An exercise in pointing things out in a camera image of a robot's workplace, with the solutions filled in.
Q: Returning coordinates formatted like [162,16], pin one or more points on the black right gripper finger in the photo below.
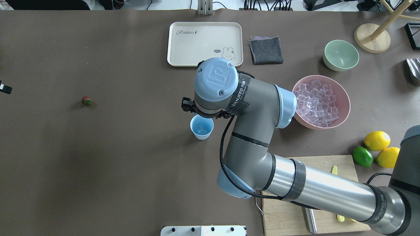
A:
[188,105]

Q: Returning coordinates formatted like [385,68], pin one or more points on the bamboo cutting board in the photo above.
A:
[286,219]

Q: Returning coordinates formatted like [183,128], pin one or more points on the yellow lemon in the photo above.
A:
[377,140]
[387,157]

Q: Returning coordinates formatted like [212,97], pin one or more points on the light blue plastic cup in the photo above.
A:
[201,127]

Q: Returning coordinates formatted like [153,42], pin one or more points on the aluminium frame post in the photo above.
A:
[205,7]

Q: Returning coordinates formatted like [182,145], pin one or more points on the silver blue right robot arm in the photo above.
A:
[250,170]

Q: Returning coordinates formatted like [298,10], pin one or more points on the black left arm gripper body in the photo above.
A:
[7,89]

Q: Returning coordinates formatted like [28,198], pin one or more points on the white camera post base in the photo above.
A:
[211,230]

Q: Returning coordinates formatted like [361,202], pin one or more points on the yellow plastic knife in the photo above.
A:
[334,171]

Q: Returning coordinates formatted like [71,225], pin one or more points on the green ceramic bowl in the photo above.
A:
[340,55]

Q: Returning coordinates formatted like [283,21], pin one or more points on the pink bowl of ice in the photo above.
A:
[322,102]

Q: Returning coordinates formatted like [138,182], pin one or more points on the grey folded cloth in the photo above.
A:
[266,50]

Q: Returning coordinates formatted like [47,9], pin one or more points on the wooden cup tree stand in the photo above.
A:
[374,38]

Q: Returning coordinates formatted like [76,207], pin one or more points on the beige rabbit tray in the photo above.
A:
[192,42]

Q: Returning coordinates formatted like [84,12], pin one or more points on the red strawberry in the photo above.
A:
[86,101]

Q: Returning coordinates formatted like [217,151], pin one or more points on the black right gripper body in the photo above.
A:
[187,106]

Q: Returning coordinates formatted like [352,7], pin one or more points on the green lime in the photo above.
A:
[362,156]

